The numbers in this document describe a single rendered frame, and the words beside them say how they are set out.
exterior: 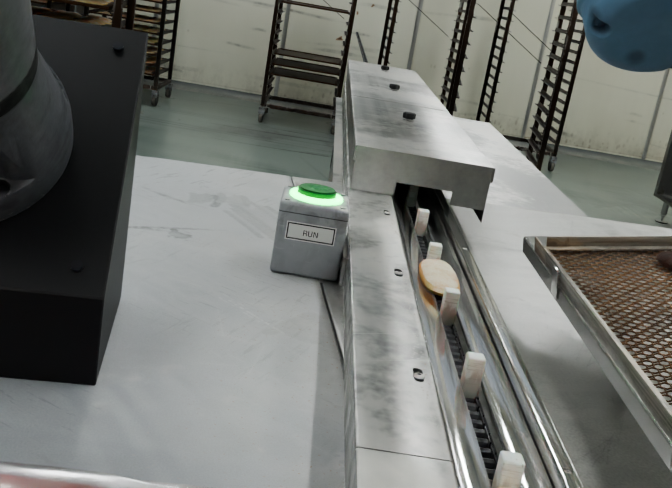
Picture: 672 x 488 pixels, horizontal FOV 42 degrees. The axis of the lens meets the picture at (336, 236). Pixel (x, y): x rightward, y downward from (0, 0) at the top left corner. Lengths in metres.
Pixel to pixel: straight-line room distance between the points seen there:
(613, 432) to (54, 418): 0.41
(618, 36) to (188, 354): 0.40
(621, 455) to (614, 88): 7.42
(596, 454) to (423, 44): 7.10
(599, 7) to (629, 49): 0.03
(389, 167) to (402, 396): 0.57
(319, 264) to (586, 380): 0.28
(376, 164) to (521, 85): 6.75
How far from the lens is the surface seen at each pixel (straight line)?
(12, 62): 0.55
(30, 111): 0.59
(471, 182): 1.12
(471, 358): 0.64
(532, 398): 0.62
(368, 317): 0.69
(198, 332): 0.72
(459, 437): 0.57
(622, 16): 0.45
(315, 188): 0.89
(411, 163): 1.11
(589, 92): 7.98
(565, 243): 0.91
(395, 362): 0.62
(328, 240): 0.87
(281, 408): 0.62
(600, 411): 0.74
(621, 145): 8.14
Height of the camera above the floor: 1.11
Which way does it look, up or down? 16 degrees down
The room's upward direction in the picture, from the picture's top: 10 degrees clockwise
